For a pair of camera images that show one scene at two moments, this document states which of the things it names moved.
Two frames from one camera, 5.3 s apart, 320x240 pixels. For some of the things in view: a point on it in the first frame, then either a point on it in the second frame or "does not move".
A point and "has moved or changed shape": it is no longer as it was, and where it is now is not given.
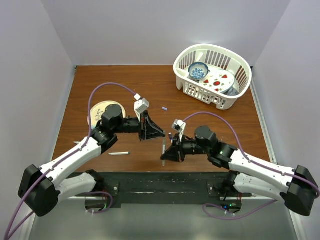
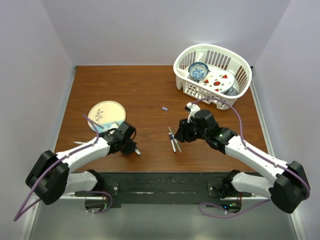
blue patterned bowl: [198, 70] does not move
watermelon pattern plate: [220, 81] does not move
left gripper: [147, 128] -> [131, 148]
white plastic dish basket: [213, 72] does not move
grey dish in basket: [231, 92] does not move
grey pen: [164, 150] has moved or changed shape
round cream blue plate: [98, 110] does not move
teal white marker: [119, 153] has moved or changed shape
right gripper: [175, 152] -> [182, 134]
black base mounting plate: [165, 187] does not move
